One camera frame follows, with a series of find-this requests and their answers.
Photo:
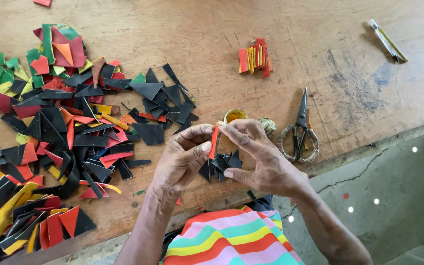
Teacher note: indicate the person's left hand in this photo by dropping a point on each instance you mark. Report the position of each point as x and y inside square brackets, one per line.
[175, 162]

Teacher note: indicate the person's right hand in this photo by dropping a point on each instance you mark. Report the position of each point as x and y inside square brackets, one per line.
[267, 162]

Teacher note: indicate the red leather strip piece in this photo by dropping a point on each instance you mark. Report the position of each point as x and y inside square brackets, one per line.
[214, 143]

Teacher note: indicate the frayed fibre ball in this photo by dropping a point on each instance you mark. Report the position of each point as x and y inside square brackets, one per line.
[268, 126]

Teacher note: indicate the small pile of black triangles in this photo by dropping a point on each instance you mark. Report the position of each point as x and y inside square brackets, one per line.
[219, 163]

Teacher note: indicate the round tin of yellow glue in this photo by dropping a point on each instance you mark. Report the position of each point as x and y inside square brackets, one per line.
[235, 115]

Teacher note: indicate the person's striped colourful garment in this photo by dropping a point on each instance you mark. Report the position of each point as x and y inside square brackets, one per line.
[230, 239]

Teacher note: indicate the bundle of red yellow strips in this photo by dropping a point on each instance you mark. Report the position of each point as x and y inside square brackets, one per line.
[256, 58]

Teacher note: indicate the heap of coloured leather scraps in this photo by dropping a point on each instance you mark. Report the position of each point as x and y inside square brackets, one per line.
[57, 125]

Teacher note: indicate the white and yellow utility knife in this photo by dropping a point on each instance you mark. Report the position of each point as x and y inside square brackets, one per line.
[388, 40]

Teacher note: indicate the single red scrap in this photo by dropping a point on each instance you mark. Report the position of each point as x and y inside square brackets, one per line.
[42, 2]

